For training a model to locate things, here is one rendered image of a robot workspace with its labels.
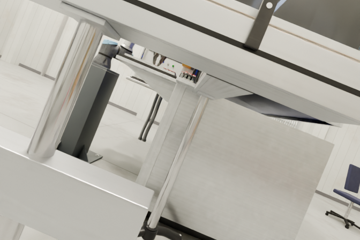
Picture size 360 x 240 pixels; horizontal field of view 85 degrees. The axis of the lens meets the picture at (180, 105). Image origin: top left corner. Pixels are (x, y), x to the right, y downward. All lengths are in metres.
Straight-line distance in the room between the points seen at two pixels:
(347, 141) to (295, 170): 5.05
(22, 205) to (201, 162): 0.91
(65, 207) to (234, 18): 0.46
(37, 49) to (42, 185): 6.60
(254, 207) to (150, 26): 1.21
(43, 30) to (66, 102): 6.62
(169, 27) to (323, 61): 0.27
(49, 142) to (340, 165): 6.27
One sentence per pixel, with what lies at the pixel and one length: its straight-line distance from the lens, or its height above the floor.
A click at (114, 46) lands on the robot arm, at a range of 1.76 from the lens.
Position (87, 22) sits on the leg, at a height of 0.83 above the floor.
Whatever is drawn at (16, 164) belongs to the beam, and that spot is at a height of 0.53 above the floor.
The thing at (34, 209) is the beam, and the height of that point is 0.47.
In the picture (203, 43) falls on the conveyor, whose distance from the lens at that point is 0.36.
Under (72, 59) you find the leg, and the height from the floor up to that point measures 0.75.
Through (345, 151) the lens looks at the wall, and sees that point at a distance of 6.40.
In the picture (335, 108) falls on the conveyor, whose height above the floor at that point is 0.85.
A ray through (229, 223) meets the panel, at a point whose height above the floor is 0.21.
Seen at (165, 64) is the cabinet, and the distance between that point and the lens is 2.23.
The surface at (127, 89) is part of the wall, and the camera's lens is 5.48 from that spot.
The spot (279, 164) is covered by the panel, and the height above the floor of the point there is 0.64.
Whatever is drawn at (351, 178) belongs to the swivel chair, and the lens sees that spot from 4.36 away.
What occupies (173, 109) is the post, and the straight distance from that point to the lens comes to 1.16.
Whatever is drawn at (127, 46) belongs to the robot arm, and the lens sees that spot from 1.79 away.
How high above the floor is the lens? 0.75
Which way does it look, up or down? level
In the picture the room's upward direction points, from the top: 23 degrees clockwise
